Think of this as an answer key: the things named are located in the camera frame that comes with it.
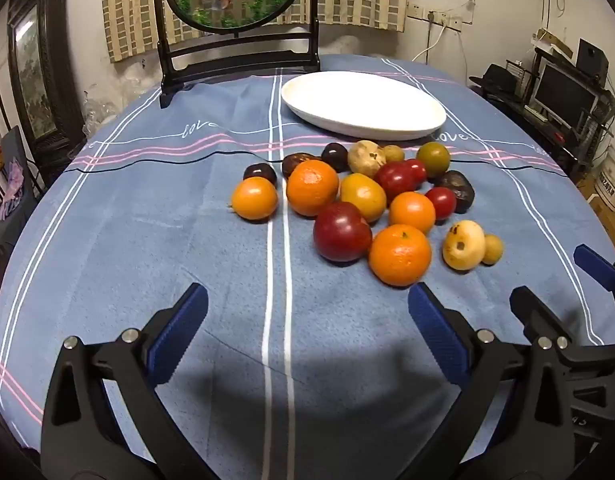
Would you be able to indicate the red plum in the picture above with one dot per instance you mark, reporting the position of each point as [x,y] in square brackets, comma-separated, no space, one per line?
[393,181]

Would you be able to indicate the white wall socket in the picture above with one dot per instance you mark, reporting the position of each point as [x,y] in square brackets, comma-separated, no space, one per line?
[415,10]

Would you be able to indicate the chair with purple cloth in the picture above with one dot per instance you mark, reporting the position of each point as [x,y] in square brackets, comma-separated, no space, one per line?
[14,185]

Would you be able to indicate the beige checked curtain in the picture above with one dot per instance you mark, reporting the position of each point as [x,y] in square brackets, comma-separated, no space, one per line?
[132,20]

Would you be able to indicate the beige round fruit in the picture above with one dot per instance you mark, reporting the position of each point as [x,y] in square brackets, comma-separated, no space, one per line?
[366,157]

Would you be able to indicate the dark framed painting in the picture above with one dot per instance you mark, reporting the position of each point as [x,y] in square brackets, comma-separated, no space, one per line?
[34,75]

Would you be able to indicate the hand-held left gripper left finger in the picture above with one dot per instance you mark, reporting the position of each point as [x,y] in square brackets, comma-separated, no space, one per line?
[180,330]

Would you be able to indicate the small yellow-green longan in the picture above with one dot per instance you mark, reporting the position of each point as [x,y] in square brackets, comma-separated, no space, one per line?
[492,249]
[393,153]

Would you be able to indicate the blue striped tablecloth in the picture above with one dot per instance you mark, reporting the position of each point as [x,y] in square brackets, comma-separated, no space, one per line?
[187,240]

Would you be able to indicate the white oval plate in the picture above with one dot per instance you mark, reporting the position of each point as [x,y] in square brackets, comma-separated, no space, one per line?
[362,102]

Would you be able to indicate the computer monitor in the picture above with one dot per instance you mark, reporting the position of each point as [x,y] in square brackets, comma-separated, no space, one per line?
[562,92]

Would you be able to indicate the black computer desk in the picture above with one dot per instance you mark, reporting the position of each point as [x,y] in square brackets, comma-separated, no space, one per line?
[517,110]

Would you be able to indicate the brown mangosteen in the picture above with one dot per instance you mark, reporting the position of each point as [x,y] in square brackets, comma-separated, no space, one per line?
[293,162]

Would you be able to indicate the cream round fruit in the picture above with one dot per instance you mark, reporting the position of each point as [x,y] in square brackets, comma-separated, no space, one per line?
[463,245]

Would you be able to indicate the white plastic bag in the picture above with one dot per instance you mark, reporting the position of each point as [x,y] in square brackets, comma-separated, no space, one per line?
[347,42]

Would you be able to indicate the cardboard box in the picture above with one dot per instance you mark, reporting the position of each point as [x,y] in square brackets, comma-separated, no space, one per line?
[607,190]

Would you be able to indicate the green-orange tangerine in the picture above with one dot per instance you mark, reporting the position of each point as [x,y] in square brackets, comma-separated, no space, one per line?
[433,159]

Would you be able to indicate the yellow oval fruit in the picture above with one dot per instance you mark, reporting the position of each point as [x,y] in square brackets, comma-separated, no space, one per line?
[362,196]

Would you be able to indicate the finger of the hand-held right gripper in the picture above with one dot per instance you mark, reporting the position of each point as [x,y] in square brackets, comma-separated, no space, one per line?
[532,310]
[595,266]

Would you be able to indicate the red cherry tomato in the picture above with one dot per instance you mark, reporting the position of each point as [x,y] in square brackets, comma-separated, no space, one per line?
[441,202]
[418,169]

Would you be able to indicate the smooth orange tangerine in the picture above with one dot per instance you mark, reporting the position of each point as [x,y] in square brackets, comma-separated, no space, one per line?
[412,211]
[255,198]

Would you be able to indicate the dark wrinkled passion fruit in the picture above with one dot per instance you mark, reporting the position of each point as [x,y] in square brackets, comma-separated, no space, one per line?
[455,190]

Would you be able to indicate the orange mandarin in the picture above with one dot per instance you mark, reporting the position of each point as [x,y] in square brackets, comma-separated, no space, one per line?
[400,255]
[312,187]

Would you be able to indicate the black speaker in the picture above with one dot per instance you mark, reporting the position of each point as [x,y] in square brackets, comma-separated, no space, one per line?
[592,60]

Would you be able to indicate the black hat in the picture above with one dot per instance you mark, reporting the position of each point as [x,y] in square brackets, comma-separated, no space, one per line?
[497,80]

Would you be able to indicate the small dark plum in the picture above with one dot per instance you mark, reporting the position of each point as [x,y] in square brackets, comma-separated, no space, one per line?
[335,156]
[260,172]

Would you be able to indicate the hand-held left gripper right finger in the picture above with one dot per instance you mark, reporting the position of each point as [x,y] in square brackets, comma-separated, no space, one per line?
[437,330]

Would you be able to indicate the clear plastic wrap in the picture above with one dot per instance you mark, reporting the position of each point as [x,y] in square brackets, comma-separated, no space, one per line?
[99,110]

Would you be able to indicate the dark red apple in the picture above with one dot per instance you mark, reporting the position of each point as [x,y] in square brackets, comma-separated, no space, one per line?
[342,231]

